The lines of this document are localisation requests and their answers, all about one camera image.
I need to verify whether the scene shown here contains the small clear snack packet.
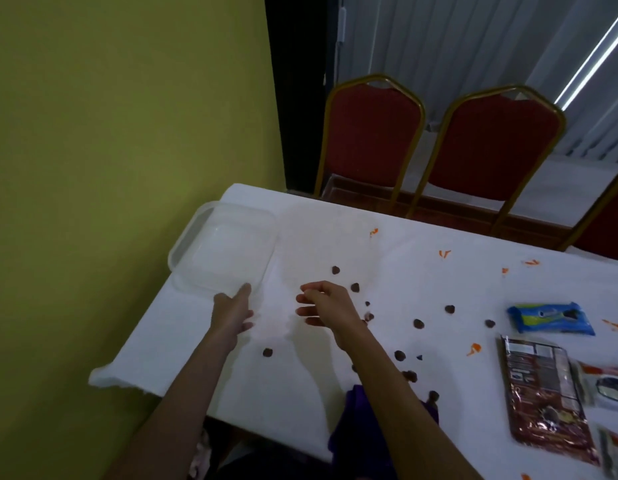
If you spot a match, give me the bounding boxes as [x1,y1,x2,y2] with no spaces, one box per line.
[596,427,618,480]

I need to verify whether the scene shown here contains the white tablecloth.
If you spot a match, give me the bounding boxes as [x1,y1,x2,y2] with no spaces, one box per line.
[88,183,618,480]

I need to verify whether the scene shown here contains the white vertical blinds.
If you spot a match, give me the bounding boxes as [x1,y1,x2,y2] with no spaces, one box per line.
[338,0,618,158]

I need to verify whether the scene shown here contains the scattered brown chocolate pieces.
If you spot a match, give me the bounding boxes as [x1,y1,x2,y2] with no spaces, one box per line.
[261,266,497,403]

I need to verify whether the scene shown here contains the red and white snack packet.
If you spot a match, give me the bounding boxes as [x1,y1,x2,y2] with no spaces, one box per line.
[571,361,618,408]

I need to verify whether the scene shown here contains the person's right hand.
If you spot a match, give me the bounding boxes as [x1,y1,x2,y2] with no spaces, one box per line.
[295,281,371,346]

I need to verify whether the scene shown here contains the red chair with gold frame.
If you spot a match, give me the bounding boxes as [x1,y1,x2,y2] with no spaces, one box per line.
[559,165,618,259]
[314,75,427,213]
[406,85,568,240]

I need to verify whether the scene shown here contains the person's left hand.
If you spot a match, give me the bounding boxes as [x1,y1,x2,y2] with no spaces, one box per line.
[211,283,255,345]

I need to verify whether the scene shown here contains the purple garment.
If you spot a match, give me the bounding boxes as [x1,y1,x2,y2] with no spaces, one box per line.
[329,385,440,480]

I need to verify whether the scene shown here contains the brown foil snack packet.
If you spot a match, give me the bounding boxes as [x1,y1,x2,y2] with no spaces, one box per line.
[499,336,601,466]

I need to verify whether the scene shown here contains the blue snack packet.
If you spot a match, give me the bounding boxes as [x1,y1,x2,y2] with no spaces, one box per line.
[506,302,596,337]

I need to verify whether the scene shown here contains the person's right forearm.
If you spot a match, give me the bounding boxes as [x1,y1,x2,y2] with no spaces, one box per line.
[334,321,484,480]

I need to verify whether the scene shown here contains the person's left forearm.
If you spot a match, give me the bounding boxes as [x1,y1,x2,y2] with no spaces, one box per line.
[103,327,240,480]

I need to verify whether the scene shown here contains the clear plastic container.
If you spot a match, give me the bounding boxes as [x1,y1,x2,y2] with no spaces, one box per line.
[168,201,279,298]

